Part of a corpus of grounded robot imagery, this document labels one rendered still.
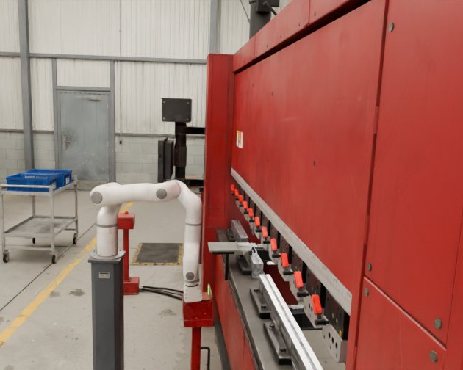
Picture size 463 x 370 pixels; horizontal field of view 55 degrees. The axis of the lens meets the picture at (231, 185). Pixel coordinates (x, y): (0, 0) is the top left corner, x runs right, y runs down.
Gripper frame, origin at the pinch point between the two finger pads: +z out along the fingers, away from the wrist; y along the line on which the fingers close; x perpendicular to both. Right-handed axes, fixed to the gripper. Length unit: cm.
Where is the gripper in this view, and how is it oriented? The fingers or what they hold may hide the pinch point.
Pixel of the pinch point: (193, 309)
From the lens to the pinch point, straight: 261.1
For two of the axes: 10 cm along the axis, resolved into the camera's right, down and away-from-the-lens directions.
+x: 1.6, 1.7, -9.7
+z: 0.5, 9.8, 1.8
